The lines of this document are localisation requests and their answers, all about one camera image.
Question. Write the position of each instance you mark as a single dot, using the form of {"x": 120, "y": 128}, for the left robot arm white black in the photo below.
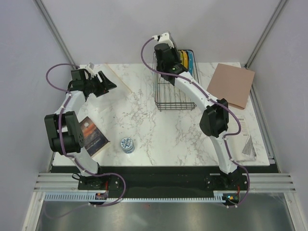
{"x": 64, "y": 132}

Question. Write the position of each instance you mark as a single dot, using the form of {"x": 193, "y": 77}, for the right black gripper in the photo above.
{"x": 176, "y": 54}

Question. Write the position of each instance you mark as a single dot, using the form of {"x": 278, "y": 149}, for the blue polka dot plate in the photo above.
{"x": 190, "y": 61}

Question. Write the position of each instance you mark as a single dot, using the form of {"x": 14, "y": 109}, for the white paper sheet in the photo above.
{"x": 248, "y": 148}

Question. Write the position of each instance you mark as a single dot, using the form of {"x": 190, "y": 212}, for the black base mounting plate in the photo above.
{"x": 164, "y": 181}

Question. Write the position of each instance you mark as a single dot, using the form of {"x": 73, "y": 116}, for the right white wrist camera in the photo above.
{"x": 165, "y": 38}

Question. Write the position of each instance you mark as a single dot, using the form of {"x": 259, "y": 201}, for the white slotted cable duct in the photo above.
{"x": 104, "y": 197}

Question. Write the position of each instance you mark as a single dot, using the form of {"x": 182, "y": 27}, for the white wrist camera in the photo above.
{"x": 90, "y": 68}
{"x": 165, "y": 38}

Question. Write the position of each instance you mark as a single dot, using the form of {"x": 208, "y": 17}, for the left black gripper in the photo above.
{"x": 108, "y": 84}

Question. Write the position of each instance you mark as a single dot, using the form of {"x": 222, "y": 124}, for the orange polka dot plate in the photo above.
{"x": 184, "y": 58}

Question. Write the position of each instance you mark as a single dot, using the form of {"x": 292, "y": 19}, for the dark hardcover book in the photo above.
{"x": 94, "y": 139}

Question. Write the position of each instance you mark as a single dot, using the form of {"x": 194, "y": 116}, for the blue white ceramic cup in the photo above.
{"x": 127, "y": 145}

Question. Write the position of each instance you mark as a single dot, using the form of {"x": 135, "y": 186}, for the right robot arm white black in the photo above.
{"x": 217, "y": 121}

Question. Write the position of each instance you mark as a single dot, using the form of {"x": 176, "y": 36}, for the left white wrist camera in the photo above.
{"x": 90, "y": 68}

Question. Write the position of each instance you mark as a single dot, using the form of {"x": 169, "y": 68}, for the black wire dish rack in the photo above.
{"x": 168, "y": 97}

